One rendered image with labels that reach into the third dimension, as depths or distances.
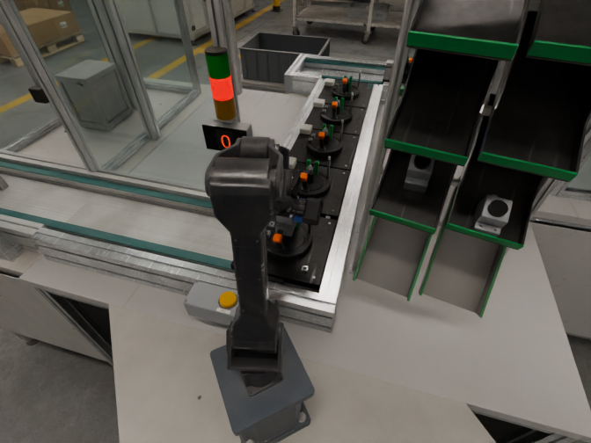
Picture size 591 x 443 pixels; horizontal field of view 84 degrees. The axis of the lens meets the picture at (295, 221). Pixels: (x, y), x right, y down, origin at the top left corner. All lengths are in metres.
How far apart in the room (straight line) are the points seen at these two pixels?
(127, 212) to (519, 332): 1.19
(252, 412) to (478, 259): 0.57
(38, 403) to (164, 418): 1.27
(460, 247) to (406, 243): 0.12
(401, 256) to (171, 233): 0.68
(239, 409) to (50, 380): 1.57
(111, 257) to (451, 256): 0.87
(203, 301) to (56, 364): 1.38
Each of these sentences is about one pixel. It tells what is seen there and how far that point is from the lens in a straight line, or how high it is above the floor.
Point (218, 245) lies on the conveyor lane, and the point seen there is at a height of 0.92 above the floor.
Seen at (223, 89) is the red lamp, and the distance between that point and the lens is 0.83.
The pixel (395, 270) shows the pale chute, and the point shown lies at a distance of 0.82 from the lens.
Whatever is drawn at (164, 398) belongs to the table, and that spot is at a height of 0.86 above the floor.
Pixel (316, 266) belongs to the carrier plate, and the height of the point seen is 0.97.
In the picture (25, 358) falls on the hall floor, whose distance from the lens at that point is 2.25.
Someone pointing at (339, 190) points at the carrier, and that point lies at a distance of 1.09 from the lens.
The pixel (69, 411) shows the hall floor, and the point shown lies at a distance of 1.99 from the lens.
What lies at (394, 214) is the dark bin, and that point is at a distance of 0.69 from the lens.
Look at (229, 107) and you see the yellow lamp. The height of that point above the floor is 1.29.
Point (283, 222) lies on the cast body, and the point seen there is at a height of 1.06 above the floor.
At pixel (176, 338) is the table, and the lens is 0.93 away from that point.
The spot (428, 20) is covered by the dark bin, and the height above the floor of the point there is 1.53.
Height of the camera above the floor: 1.66
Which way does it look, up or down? 45 degrees down
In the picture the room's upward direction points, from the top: straight up
